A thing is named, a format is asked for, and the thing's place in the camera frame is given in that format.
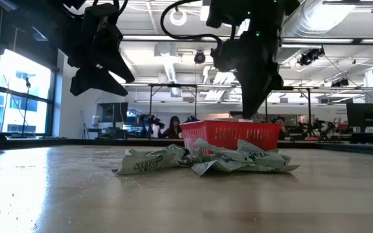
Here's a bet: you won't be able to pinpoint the green white packet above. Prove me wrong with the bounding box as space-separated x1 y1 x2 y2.
236 139 293 166
247 163 300 173
113 144 192 176

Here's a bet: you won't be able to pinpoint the black overhead gantry frame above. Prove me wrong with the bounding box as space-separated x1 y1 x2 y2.
149 83 198 130
266 86 313 132

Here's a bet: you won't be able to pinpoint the black tripod stand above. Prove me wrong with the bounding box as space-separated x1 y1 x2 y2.
20 76 32 137

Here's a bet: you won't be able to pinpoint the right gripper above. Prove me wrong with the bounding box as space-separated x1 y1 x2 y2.
210 30 284 119

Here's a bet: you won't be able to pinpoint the person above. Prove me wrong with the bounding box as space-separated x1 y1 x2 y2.
275 116 288 139
159 115 184 140

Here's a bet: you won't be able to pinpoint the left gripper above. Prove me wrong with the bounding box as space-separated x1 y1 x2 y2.
68 3 135 97

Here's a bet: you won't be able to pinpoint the black computer monitor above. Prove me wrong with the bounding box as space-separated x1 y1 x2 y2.
96 102 129 130
346 103 373 133

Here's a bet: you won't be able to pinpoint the silver ventilation duct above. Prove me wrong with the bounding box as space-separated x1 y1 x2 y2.
282 0 368 62

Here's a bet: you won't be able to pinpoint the black aluminium table frame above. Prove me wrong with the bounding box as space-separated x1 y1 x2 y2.
0 119 373 157

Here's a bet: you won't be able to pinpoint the banknote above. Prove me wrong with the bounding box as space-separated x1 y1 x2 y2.
191 138 249 177

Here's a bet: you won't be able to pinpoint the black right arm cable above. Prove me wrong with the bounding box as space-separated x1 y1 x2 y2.
159 0 223 49

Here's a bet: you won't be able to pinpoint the black round ceiling camera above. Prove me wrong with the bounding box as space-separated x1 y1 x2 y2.
194 50 207 65

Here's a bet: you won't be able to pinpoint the red plastic basket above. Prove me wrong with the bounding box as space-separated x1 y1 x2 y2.
179 120 282 153

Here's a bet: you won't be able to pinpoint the black ceiling spotlight rig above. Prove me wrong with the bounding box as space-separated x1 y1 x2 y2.
298 47 326 67

